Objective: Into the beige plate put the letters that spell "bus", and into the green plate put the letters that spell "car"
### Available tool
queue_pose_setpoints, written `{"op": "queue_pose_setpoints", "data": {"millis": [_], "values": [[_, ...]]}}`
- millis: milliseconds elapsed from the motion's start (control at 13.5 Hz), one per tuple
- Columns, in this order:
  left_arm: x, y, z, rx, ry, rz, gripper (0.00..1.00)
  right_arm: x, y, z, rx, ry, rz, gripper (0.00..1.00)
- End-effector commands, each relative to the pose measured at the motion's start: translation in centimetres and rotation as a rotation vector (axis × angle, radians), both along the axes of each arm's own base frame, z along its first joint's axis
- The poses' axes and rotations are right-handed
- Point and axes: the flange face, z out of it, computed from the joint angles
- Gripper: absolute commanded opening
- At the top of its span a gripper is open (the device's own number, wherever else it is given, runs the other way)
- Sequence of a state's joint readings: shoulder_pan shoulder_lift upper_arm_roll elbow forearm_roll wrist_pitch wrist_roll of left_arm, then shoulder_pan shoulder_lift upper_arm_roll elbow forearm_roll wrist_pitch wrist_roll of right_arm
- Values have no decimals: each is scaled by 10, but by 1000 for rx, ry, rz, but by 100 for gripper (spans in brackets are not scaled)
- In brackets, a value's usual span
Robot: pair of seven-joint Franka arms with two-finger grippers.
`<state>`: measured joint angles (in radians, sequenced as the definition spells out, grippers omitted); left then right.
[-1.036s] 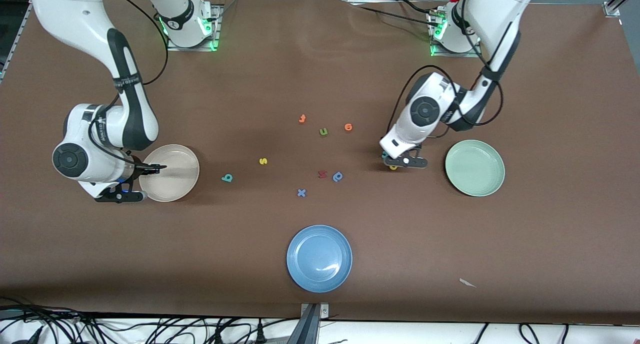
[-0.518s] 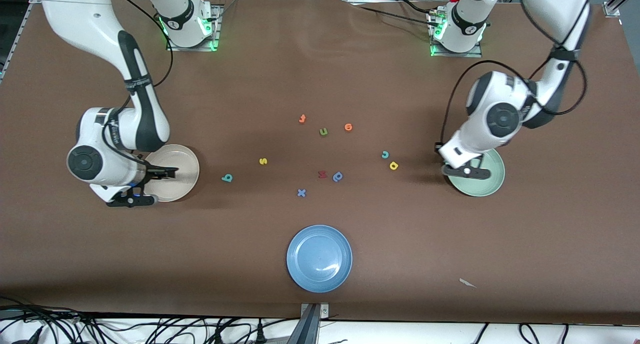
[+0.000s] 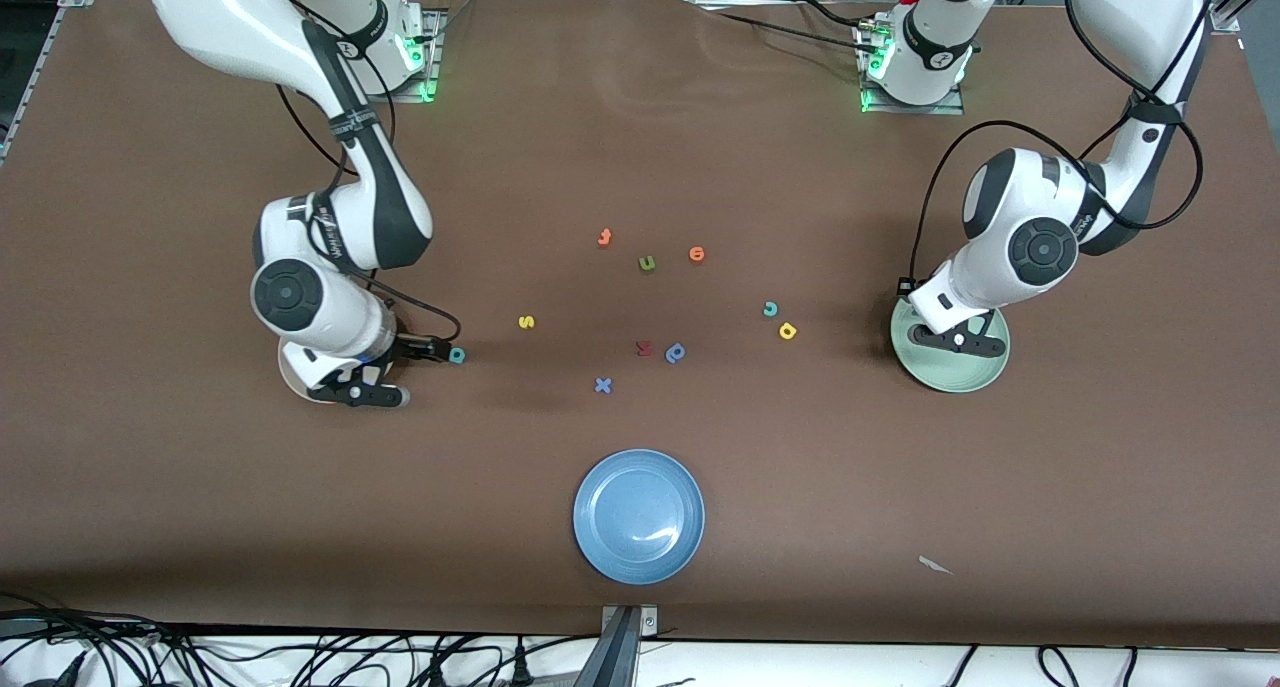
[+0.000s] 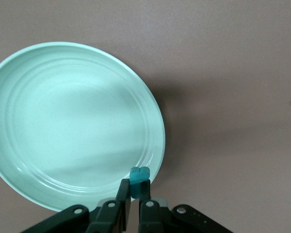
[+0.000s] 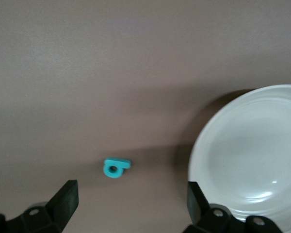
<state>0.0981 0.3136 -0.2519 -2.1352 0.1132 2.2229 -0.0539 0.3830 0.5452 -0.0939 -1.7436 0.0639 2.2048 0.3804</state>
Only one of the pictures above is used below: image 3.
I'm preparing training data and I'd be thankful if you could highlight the light green plate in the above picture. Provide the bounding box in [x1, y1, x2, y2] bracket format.
[890, 297, 1011, 394]

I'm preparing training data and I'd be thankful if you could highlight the brown table cover sheet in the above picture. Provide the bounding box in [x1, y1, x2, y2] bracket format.
[0, 0, 1280, 650]

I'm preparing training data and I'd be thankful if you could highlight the blue plate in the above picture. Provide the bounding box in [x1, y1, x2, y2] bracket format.
[573, 449, 706, 586]

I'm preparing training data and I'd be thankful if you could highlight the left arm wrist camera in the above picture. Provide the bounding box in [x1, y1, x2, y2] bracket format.
[913, 329, 1007, 359]

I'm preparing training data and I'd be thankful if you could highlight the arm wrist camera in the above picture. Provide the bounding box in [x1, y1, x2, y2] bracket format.
[308, 380, 411, 410]
[913, 329, 1007, 359]

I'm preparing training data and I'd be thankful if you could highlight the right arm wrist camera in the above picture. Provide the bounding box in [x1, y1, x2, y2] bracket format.
[308, 380, 411, 410]

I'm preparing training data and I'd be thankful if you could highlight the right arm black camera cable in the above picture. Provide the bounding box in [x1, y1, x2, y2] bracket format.
[275, 27, 463, 365]

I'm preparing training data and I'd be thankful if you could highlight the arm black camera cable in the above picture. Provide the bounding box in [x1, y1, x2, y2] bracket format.
[897, 0, 1204, 298]
[275, 27, 463, 365]

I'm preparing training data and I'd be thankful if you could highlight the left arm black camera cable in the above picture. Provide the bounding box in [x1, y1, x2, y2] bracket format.
[897, 0, 1204, 298]

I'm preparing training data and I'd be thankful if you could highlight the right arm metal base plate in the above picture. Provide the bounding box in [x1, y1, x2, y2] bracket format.
[333, 5, 443, 104]

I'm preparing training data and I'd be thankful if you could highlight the thin black table cable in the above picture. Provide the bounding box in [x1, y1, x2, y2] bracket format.
[690, 0, 871, 58]

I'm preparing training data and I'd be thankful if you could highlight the tangled black cable bundle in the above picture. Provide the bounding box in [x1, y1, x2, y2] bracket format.
[0, 592, 561, 687]

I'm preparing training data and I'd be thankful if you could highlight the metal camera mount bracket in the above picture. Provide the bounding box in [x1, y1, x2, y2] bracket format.
[573, 603, 661, 687]

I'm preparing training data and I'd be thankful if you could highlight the aluminium frame rail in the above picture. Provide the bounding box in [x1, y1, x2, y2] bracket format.
[0, 0, 101, 158]
[1205, 0, 1280, 33]

